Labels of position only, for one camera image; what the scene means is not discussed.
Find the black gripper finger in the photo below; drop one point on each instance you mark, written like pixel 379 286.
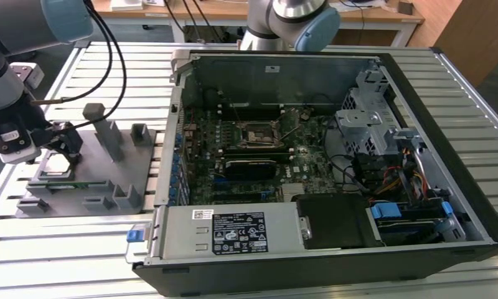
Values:
pixel 51 144
pixel 70 140

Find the silver square CPU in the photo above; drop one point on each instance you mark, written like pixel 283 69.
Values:
pixel 57 169

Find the thin metal locking lever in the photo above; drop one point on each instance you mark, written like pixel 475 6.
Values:
pixel 291 130

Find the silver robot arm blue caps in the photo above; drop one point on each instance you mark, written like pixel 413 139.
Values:
pixel 7 31

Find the CPU socket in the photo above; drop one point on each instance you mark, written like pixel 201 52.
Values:
pixel 257 134

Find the green RAM stick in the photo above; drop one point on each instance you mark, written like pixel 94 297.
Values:
pixel 75 184

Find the grey plastic parts rack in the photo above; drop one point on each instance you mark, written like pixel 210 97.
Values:
pixel 103 180

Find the blue case latch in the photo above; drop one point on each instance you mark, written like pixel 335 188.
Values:
pixel 134 236

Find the silver power supply black label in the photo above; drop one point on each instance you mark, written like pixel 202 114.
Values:
pixel 178 230

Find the large white box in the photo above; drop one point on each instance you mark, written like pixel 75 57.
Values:
pixel 126 5

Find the small black graphics card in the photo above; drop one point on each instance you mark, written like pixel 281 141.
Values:
pixel 249 170

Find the black expansion slot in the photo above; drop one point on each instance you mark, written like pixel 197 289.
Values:
pixel 239 197

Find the black installed RAM stick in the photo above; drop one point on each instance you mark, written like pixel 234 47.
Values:
pixel 257 157
pixel 257 150

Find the black RAM slot white clips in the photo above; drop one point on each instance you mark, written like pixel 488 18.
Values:
pixel 257 109
pixel 257 115

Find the small white printed box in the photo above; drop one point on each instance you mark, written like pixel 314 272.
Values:
pixel 154 2

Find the silver chipset heatsink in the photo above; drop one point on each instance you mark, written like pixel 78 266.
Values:
pixel 293 190

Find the round coin battery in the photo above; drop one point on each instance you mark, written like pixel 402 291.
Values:
pixel 303 116

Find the green motherboard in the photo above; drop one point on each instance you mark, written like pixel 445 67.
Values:
pixel 310 168

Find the black open PC case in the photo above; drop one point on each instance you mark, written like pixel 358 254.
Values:
pixel 273 277

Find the silver metal drive cage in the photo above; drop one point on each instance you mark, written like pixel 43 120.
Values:
pixel 365 124

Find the blue disk carrier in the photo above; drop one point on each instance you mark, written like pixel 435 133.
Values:
pixel 385 211

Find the small cardboard box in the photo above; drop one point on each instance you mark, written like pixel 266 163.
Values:
pixel 405 7

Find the blue bay clip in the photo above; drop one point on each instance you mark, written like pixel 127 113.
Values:
pixel 446 208

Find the wooden cabinet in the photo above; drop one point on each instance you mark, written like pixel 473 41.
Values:
pixel 469 37

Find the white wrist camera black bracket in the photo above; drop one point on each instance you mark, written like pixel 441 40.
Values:
pixel 15 149

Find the small grey wrist camera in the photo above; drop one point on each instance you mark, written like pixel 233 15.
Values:
pixel 26 74

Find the silver hinged metal bracket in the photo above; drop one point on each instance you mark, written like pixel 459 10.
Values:
pixel 418 155

